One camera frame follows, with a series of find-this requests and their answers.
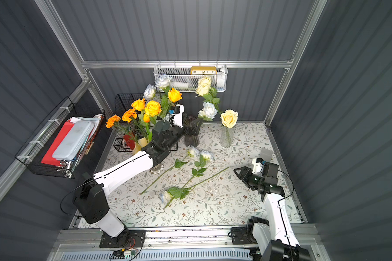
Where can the cream rose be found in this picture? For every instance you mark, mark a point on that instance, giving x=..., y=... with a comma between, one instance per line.
x=229, y=118
x=204, y=81
x=209, y=94

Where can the red folder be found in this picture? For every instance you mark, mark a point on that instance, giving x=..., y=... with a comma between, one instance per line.
x=48, y=158

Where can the pale blue rose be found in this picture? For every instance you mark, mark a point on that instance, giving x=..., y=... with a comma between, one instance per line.
x=207, y=113

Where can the grey packet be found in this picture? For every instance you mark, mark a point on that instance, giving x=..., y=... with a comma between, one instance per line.
x=266, y=155

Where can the purple ribbed glass vase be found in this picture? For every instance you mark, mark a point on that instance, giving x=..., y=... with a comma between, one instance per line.
x=191, y=140

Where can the small orange rosebud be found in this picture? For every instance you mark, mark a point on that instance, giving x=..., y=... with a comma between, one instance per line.
x=146, y=120

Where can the black wire side basket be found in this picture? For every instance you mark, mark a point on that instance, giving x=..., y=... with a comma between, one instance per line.
x=87, y=158

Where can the orange rose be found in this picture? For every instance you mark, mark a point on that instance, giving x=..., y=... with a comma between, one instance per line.
x=139, y=105
x=170, y=98
x=153, y=109

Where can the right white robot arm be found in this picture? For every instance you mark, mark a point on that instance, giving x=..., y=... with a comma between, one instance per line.
x=274, y=235

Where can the floral patterned table mat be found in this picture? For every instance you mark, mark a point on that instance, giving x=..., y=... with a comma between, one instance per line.
x=223, y=200

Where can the black wire desk organizer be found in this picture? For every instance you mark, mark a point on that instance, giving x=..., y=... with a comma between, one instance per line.
x=123, y=103

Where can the light blue flat case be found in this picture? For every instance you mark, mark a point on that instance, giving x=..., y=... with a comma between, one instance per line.
x=74, y=140

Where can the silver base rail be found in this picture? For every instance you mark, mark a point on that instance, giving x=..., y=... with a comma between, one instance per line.
x=198, y=243

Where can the yellow wavy glass vase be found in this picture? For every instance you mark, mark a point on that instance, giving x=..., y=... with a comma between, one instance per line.
x=142, y=142

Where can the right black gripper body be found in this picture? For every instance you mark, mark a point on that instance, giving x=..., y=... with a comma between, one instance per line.
x=250, y=176

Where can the red leather wallet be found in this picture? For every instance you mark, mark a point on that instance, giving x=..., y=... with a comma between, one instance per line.
x=129, y=143

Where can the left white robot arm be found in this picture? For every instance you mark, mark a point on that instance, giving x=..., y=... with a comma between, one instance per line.
x=90, y=198

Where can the clear glass vase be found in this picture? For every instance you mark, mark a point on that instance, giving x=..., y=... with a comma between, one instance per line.
x=227, y=136

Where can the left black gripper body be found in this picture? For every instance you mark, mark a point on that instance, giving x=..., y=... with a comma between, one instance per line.
x=185, y=129

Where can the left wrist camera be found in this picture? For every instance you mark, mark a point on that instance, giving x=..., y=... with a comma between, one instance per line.
x=176, y=116

